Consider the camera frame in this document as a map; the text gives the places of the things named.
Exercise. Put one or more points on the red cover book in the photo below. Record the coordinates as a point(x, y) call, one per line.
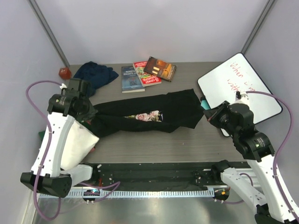
point(145, 78)

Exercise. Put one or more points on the teal cutting mat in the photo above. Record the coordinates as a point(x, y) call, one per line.
point(205, 105)

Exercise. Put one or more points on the small red cube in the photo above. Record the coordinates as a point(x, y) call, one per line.
point(65, 73)

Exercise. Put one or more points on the dark cover paperback book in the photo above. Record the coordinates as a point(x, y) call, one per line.
point(160, 68)

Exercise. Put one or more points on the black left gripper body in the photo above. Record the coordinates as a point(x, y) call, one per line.
point(88, 110)

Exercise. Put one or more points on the green t shirt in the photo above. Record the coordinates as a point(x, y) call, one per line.
point(41, 135)

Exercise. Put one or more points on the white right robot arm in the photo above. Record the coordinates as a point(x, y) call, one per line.
point(274, 205)

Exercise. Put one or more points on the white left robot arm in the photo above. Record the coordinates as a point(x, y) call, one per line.
point(46, 175)

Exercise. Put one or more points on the white folded t shirt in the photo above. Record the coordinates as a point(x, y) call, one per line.
point(80, 141)

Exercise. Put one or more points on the pink t shirt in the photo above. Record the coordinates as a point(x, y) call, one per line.
point(93, 149)

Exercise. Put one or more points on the white perforated cable rail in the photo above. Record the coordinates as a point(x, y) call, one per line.
point(92, 193)

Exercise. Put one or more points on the black t shirt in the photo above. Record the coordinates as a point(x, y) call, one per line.
point(164, 112)

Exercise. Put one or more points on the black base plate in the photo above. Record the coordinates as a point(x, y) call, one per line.
point(168, 176)

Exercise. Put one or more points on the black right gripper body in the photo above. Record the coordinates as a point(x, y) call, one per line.
point(220, 117)

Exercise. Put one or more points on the navy blue t shirt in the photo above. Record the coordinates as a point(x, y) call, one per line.
point(97, 75)

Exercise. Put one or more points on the white dry-erase board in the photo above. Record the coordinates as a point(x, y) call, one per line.
point(236, 74)

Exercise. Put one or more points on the blue 1984 paperback book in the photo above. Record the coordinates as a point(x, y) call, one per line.
point(130, 80)

